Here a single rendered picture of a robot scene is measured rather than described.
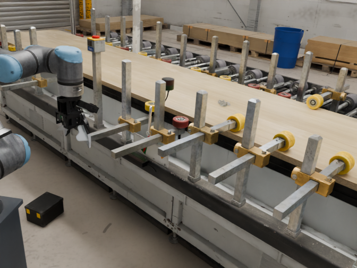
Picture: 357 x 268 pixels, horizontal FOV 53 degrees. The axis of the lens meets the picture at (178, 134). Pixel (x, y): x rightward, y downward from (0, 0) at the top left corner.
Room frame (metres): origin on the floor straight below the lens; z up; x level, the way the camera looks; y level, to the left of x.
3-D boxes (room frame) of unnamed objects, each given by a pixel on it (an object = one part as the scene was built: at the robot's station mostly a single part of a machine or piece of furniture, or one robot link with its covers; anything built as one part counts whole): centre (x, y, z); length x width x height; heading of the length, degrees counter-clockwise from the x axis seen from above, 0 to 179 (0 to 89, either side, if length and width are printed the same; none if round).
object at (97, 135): (1.70, 0.29, 0.82); 0.44 x 0.03 x 0.04; 138
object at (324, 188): (1.07, -0.47, 0.95); 0.14 x 0.06 x 0.05; 48
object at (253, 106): (1.26, -0.27, 0.93); 0.04 x 0.04 x 0.48; 48
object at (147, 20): (9.88, 1.65, 0.23); 2.41 x 0.77 x 0.17; 145
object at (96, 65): (1.94, 0.48, 0.93); 0.05 x 0.05 x 0.45; 48
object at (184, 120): (1.65, -0.01, 0.85); 0.08 x 0.08 x 0.11
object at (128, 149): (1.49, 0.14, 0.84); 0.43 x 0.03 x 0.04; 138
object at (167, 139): (1.58, 0.08, 0.85); 0.14 x 0.06 x 0.05; 48
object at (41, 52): (1.27, 0.51, 1.25); 0.12 x 0.12 x 0.09; 70
